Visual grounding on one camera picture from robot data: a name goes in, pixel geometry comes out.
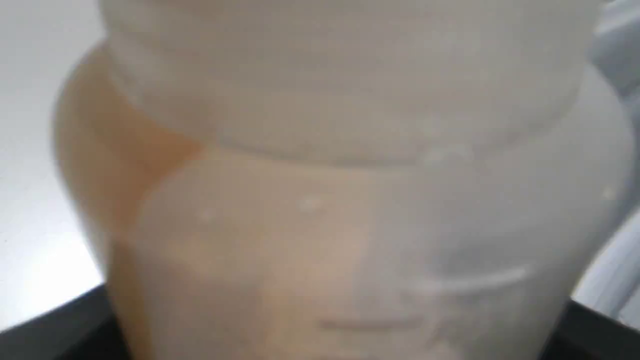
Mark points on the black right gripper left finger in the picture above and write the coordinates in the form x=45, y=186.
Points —
x=82, y=329

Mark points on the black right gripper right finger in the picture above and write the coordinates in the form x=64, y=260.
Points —
x=584, y=334

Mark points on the clear squeeze bottle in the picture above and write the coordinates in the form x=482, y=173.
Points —
x=342, y=179

